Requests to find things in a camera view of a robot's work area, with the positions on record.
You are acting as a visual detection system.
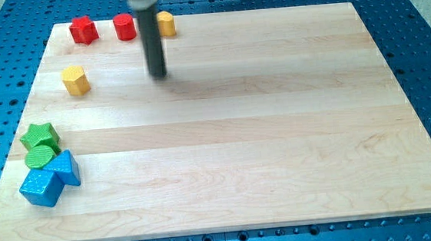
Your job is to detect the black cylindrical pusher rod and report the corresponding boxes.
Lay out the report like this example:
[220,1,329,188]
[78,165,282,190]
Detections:
[136,5,167,79]

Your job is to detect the yellow heart block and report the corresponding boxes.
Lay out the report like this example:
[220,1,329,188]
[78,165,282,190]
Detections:
[157,11,176,37]

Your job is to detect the yellow hexagon block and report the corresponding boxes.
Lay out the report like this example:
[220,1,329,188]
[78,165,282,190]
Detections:
[61,65,91,96]

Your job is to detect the red cylinder block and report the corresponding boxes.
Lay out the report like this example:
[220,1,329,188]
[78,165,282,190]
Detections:
[112,13,137,41]

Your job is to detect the red star block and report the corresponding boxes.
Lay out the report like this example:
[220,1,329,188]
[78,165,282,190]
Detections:
[69,15,99,45]

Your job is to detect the wooden board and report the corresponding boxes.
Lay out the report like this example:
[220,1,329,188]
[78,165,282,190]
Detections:
[0,2,431,241]

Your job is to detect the green star block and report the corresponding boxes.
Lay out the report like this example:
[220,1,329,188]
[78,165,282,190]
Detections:
[20,123,61,154]

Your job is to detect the blue triangle block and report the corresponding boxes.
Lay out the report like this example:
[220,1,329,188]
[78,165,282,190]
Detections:
[43,149,81,187]

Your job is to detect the green cylinder block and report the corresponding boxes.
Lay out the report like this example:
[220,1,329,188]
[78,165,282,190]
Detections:
[25,145,56,169]

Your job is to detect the blue cube block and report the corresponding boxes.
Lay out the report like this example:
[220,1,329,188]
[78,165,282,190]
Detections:
[19,169,65,207]

